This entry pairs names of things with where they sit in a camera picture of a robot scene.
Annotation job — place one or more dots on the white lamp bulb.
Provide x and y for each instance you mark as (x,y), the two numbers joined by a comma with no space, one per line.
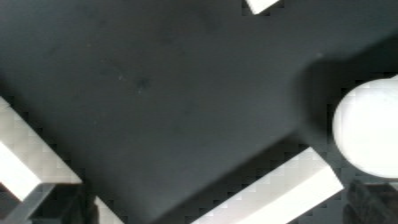
(365,127)

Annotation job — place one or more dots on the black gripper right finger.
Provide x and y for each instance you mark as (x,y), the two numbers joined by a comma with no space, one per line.
(372,206)

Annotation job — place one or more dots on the white lamp base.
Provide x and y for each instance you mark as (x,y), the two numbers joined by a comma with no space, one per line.
(260,5)

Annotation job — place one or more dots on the white fence wall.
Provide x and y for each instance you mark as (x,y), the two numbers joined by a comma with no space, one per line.
(273,201)

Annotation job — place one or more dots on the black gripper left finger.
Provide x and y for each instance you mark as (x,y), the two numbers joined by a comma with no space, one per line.
(60,204)

